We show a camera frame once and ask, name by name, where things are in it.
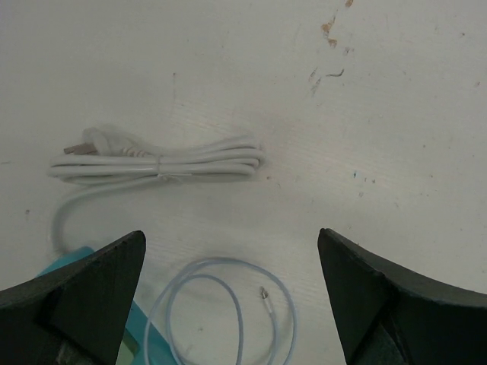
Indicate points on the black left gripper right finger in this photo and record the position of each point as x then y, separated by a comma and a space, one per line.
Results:
387, 314

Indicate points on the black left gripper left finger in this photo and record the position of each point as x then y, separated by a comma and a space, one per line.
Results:
75, 314

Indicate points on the teal power strip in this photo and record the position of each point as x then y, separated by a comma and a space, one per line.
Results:
135, 326

